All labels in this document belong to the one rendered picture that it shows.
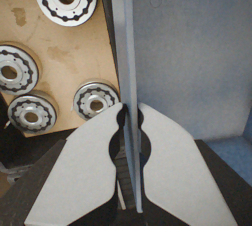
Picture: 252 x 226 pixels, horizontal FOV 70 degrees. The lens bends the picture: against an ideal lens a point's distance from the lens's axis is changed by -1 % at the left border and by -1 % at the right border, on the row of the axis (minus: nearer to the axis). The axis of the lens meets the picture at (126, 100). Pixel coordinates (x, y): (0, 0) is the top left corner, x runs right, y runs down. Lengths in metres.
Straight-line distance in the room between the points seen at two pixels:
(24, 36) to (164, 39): 0.31
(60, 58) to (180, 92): 0.29
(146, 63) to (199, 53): 0.05
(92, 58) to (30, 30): 0.13
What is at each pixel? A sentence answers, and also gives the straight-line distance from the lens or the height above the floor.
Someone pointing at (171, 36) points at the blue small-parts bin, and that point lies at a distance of 0.17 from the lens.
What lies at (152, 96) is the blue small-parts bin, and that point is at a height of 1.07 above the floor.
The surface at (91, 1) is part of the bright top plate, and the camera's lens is 0.36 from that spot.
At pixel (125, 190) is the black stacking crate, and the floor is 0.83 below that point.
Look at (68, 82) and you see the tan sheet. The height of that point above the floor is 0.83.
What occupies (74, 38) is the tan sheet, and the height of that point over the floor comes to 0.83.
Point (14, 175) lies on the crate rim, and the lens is 0.49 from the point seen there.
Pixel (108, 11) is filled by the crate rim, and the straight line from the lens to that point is 0.29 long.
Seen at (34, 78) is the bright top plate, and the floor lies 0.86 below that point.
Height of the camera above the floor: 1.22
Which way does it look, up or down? 60 degrees down
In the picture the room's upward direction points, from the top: 166 degrees clockwise
